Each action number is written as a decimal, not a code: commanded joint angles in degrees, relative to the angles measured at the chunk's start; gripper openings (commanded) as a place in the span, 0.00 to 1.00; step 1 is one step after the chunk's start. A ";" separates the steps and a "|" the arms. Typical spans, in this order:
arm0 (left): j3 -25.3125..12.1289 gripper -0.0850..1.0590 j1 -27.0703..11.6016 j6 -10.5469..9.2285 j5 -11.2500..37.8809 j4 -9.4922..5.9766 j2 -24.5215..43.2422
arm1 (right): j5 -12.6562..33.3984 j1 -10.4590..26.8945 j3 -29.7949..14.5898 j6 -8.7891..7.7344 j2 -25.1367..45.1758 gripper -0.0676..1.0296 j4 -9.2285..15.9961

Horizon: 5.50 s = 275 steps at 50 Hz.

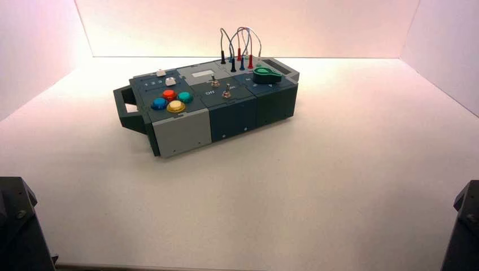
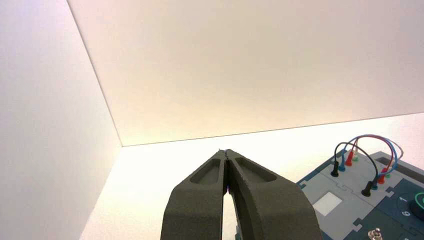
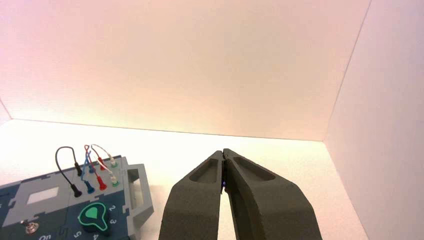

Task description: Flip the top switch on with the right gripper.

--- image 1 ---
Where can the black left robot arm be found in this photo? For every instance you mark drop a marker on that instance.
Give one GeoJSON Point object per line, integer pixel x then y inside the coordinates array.
{"type": "Point", "coordinates": [18, 232]}

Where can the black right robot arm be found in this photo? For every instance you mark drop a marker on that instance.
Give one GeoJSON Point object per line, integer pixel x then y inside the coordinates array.
{"type": "Point", "coordinates": [464, 235]}

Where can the dark blue grey control box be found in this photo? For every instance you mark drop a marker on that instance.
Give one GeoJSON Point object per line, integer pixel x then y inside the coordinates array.
{"type": "Point", "coordinates": [232, 116]}

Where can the green rotary pointer knob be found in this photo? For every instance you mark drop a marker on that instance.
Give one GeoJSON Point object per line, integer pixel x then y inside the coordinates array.
{"type": "Point", "coordinates": [266, 76]}

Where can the green dome push button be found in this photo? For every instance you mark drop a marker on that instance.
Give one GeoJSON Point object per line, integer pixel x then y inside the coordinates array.
{"type": "Point", "coordinates": [185, 97]}

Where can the yellow dome push button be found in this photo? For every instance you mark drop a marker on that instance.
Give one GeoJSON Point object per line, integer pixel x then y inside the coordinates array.
{"type": "Point", "coordinates": [175, 106]}

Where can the red dome push button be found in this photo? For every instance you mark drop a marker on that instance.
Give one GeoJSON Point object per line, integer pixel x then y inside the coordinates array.
{"type": "Point", "coordinates": [169, 94]}

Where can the blue dome push button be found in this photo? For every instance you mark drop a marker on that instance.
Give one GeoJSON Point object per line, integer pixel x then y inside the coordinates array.
{"type": "Point", "coordinates": [159, 103]}

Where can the white slider knob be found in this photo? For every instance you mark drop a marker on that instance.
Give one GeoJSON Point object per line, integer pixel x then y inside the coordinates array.
{"type": "Point", "coordinates": [161, 72]}
{"type": "Point", "coordinates": [170, 81]}

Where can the metal toggle switch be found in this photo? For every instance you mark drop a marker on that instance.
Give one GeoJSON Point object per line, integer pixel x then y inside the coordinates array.
{"type": "Point", "coordinates": [226, 91]}
{"type": "Point", "coordinates": [214, 81]}

